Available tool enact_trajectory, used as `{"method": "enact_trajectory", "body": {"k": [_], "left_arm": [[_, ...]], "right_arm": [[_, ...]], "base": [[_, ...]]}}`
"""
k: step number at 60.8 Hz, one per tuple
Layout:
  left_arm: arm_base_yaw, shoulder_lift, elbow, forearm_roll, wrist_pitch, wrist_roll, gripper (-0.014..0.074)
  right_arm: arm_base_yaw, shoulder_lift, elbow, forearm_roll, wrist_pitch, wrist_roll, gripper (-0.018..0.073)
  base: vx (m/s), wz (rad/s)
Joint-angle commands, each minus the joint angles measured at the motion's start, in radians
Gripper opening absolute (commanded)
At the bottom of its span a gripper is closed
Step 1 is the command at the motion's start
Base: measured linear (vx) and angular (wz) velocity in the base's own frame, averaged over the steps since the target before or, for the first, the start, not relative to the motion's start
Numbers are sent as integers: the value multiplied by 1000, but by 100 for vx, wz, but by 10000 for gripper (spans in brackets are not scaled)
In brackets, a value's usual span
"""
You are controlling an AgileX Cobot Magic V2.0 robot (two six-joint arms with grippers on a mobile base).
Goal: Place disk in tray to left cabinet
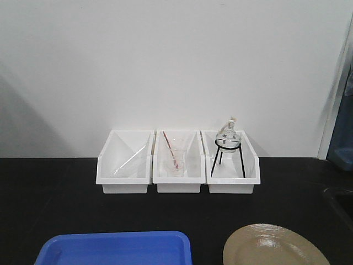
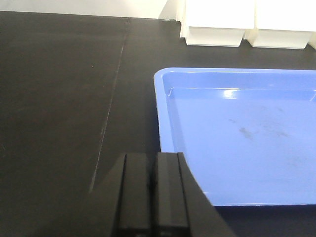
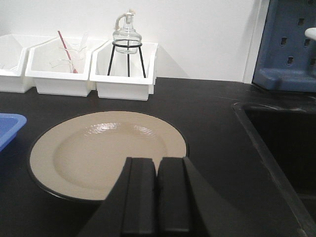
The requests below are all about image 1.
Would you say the clear glass beaker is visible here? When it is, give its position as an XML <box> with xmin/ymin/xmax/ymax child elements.
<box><xmin>164</xmin><ymin>149</ymin><xmax>186</xmax><ymax>177</ymax></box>

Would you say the black wire tripod stand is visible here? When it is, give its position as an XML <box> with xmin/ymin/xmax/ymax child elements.
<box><xmin>211</xmin><ymin>140</ymin><xmax>246</xmax><ymax>178</ymax></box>

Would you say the white storage bin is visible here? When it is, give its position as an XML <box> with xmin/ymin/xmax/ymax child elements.
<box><xmin>96</xmin><ymin>130</ymin><xmax>154</xmax><ymax>194</ymax></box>
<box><xmin>152</xmin><ymin>129</ymin><xmax>206</xmax><ymax>193</ymax></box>
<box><xmin>201</xmin><ymin>130</ymin><xmax>260</xmax><ymax>194</ymax></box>

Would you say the glass alcohol lamp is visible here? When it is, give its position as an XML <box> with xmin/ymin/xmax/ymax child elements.
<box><xmin>215</xmin><ymin>117</ymin><xmax>241</xmax><ymax>153</ymax></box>

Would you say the blue container at right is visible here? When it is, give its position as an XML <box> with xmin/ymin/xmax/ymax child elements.
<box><xmin>327</xmin><ymin>91</ymin><xmax>353</xmax><ymax>173</ymax></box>

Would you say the middle white storage bin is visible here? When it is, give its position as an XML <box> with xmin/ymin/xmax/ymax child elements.
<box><xmin>152</xmin><ymin>129</ymin><xmax>206</xmax><ymax>193</ymax></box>

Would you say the black sink basin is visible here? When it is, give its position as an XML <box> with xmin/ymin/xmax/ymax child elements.
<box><xmin>323</xmin><ymin>187</ymin><xmax>352</xmax><ymax>231</ymax></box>

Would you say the right white storage bin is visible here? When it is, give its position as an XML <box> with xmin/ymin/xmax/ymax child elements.
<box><xmin>201</xmin><ymin>130</ymin><xmax>260</xmax><ymax>194</ymax></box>

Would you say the beige plate with black rim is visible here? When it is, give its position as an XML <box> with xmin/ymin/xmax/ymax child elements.
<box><xmin>223</xmin><ymin>224</ymin><xmax>329</xmax><ymax>264</ymax></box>

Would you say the blue plastic tray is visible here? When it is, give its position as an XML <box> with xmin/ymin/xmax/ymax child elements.
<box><xmin>35</xmin><ymin>231</ymin><xmax>192</xmax><ymax>264</ymax></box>

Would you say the red glass stirring rod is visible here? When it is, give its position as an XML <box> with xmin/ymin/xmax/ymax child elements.
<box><xmin>163</xmin><ymin>131</ymin><xmax>179</xmax><ymax>169</ymax></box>

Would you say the left white storage bin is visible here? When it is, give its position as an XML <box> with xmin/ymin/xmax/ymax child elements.
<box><xmin>96</xmin><ymin>130</ymin><xmax>154</xmax><ymax>194</ymax></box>

